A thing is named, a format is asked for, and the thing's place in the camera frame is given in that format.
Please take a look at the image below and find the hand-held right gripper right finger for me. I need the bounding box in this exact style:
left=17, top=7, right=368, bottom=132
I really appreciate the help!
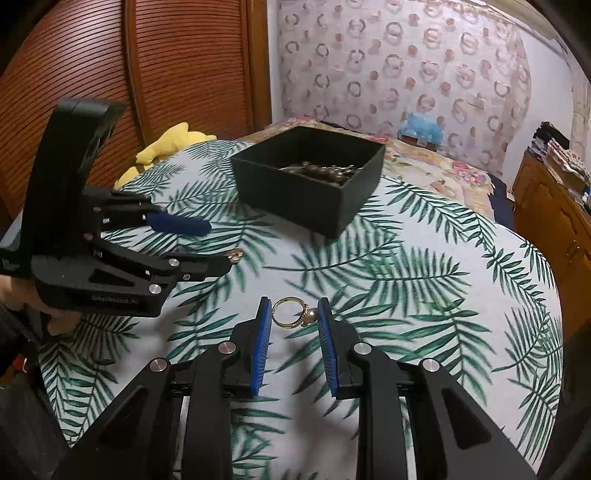
left=318, top=296, right=539, bottom=480

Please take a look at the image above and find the gold ring with pearl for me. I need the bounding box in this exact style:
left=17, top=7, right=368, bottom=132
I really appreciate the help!
left=270, top=296, right=320, bottom=329

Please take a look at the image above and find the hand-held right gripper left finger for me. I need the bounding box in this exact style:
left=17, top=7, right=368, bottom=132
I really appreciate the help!
left=51, top=296, right=273, bottom=480

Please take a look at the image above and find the dark blue cloth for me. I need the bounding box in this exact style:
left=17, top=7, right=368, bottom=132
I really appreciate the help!
left=489, top=178, right=515, bottom=229

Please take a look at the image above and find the person's left hand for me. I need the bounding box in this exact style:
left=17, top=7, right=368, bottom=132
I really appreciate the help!
left=0, top=274, right=81, bottom=337

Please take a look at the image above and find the blue bag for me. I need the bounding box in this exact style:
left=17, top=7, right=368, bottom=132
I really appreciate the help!
left=398, top=111, right=444, bottom=148

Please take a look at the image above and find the green leaf print tablecloth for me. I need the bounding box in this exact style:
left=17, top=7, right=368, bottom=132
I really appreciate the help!
left=39, top=136, right=566, bottom=480

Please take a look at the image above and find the yellow plush toy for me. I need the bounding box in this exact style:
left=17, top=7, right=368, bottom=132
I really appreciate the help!
left=113, top=122, right=218, bottom=190

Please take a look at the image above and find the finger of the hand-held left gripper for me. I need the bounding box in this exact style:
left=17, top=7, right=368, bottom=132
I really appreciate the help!
left=85, top=186, right=213, bottom=237
left=83, top=233, right=232, bottom=298

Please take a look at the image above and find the ring patterned curtain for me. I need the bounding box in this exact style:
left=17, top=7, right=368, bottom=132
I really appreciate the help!
left=277, top=0, right=532, bottom=181

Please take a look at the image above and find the wooden louvered wardrobe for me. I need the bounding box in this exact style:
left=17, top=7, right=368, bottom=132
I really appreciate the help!
left=0, top=0, right=273, bottom=232

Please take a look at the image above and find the beige lace curtain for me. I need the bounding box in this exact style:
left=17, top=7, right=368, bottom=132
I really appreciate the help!
left=570, top=55, right=591, bottom=158

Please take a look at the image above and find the brown wooden bead bracelet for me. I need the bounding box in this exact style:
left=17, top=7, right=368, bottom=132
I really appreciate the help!
left=277, top=161, right=365, bottom=188

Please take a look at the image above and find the stack of folded cloths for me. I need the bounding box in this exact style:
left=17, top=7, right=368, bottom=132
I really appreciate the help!
left=531, top=121, right=591, bottom=185

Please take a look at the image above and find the wooden cabinet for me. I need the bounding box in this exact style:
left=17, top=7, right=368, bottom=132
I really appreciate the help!
left=510, top=150, right=591, bottom=342

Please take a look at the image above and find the black jewelry box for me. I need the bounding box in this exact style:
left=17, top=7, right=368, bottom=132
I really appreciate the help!
left=230, top=126, right=387, bottom=240

